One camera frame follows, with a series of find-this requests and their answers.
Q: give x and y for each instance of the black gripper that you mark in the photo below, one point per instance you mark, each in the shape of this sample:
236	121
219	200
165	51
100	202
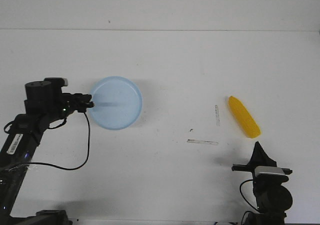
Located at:
260	158
68	103

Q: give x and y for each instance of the light blue round plate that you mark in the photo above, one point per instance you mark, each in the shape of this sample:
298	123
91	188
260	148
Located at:
118	103

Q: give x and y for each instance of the yellow toy corn cob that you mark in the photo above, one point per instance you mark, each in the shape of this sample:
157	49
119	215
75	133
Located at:
244	119

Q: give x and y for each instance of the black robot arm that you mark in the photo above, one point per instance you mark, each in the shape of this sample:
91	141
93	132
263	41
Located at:
272	198
45	103

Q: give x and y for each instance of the vertical clear tape strip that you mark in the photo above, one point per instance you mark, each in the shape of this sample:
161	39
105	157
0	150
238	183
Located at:
217	115

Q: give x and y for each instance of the horizontal clear tape strip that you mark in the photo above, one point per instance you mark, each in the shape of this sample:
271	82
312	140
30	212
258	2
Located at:
202	142

